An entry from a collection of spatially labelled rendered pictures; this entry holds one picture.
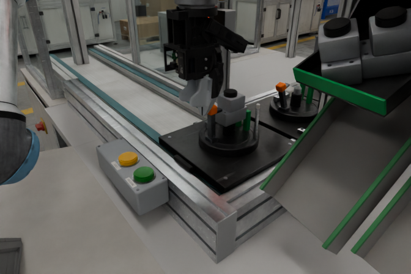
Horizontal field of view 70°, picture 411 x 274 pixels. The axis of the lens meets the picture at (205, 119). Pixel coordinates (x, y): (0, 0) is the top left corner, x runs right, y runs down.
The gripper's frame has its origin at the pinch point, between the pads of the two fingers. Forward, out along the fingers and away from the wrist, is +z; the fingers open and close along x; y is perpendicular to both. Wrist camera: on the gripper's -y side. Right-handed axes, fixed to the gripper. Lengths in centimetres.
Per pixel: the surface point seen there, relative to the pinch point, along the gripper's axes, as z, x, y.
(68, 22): -5, -105, -4
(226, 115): 1.9, 2.1, -3.9
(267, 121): 10.2, -0.8, -21.6
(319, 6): 44, -340, -599
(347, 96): -12.4, 28.5, 1.9
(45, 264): 21.4, -2.3, 35.0
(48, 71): 10, -82, 14
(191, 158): 10.2, 0.6, 4.4
